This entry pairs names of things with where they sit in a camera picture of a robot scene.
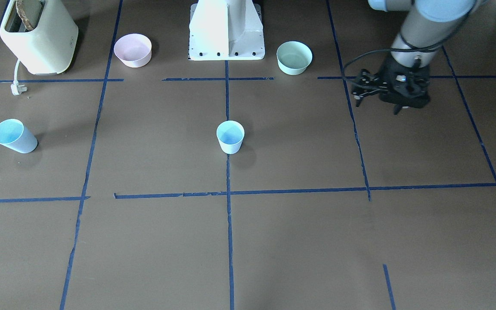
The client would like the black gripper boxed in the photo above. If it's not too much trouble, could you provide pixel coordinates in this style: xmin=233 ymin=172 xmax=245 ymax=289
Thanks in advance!
xmin=351 ymin=56 xmax=431 ymax=115

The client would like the light blue cup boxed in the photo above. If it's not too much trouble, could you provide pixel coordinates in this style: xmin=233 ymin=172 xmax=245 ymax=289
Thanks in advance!
xmin=0 ymin=118 xmax=38 ymax=154
xmin=215 ymin=120 xmax=245 ymax=155

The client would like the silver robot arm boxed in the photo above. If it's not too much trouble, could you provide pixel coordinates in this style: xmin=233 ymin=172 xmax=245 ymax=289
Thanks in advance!
xmin=351 ymin=0 xmax=484 ymax=114

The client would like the mint green bowl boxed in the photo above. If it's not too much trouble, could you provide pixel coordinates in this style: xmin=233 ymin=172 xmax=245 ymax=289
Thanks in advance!
xmin=276 ymin=41 xmax=313 ymax=76

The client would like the pink bowl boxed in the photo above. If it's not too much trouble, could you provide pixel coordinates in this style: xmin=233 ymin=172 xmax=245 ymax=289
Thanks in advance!
xmin=113 ymin=33 xmax=153 ymax=68

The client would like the cream white toaster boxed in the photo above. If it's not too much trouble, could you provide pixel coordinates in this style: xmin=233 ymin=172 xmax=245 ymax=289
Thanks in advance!
xmin=0 ymin=0 xmax=78 ymax=76

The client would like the toast slice in toaster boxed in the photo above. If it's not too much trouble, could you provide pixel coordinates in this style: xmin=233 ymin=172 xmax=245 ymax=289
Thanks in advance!
xmin=15 ymin=0 xmax=40 ymax=31

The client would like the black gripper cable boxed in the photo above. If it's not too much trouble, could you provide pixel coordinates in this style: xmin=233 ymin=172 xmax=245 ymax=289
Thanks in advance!
xmin=342 ymin=9 xmax=468 ymax=87

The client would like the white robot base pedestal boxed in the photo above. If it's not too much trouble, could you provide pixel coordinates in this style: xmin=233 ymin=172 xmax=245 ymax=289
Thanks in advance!
xmin=188 ymin=0 xmax=266 ymax=61

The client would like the white toaster power cable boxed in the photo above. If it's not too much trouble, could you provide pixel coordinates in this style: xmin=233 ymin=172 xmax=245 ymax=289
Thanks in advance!
xmin=11 ymin=59 xmax=28 ymax=96

